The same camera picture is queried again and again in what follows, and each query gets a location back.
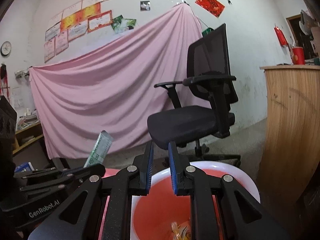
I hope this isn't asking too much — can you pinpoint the white green plastic wrapper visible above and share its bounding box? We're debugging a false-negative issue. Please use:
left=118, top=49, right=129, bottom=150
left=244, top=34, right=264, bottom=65
left=83, top=131, right=113, bottom=168

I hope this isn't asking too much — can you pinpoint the yellow orange wrapper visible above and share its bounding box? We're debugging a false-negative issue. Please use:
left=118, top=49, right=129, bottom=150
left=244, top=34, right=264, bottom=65
left=170, top=221, right=191, bottom=240

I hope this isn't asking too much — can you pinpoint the red white trash bin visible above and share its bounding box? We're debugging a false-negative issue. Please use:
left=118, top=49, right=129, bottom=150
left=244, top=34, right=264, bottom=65
left=98, top=160, right=261, bottom=240

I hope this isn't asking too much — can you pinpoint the blue cardboard box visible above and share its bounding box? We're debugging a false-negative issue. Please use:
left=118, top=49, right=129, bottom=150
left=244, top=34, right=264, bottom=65
left=15, top=162, right=34, bottom=173

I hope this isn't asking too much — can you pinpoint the wooden shelf desk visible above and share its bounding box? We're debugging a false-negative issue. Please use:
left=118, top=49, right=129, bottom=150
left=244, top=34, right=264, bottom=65
left=12, top=121, right=44, bottom=155

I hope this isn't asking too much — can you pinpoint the stack of papers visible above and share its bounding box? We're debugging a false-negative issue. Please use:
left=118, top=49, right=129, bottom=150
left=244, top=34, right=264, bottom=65
left=16, top=108, right=39, bottom=131

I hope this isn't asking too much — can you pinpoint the wooden cabinet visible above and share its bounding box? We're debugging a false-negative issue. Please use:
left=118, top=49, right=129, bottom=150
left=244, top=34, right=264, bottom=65
left=257, top=65, right=319, bottom=232

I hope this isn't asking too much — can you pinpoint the pink hanging sheet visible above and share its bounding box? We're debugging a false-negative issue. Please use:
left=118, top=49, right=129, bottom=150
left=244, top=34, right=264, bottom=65
left=30, top=3, right=202, bottom=159

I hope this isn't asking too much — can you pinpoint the black mesh office chair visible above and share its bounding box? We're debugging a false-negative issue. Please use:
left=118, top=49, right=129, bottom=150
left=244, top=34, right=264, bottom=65
left=147, top=23, right=241, bottom=167

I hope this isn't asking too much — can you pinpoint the red framed certificate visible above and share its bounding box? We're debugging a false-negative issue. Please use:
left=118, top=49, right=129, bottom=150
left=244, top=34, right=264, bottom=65
left=88, top=10, right=113, bottom=33

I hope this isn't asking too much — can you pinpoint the orange yellow certificate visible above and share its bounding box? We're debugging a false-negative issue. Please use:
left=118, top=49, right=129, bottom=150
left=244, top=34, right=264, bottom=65
left=60, top=2, right=100, bottom=31

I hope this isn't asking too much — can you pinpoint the red cup on cabinet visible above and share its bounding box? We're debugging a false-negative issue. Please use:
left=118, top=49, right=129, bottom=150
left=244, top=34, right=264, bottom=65
left=292, top=47, right=305, bottom=65

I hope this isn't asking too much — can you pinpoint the red hanging lantern ornament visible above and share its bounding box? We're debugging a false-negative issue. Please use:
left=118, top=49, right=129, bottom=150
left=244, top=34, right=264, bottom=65
left=274, top=25, right=289, bottom=47

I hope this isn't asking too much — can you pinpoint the small black white picture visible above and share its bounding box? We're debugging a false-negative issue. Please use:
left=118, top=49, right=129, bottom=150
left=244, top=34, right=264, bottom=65
left=140, top=1, right=151, bottom=11

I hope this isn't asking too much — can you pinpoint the red tassel wall decoration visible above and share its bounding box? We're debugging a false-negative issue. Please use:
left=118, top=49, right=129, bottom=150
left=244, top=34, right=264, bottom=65
left=0, top=63, right=10, bottom=101

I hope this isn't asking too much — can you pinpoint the round wall clock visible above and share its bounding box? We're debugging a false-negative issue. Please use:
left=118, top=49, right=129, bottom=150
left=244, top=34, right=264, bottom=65
left=1, top=41, right=12, bottom=57

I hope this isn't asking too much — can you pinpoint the green photo on wall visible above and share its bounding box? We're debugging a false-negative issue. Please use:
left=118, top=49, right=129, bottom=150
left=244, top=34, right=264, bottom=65
left=111, top=15, right=137, bottom=34

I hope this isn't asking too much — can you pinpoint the green wall sign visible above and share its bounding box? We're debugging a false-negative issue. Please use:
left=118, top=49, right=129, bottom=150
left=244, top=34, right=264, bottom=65
left=202, top=28, right=214, bottom=37

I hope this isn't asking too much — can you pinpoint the red diamond wall poster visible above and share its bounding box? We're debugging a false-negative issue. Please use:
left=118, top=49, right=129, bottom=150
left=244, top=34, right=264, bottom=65
left=195, top=0, right=225, bottom=18

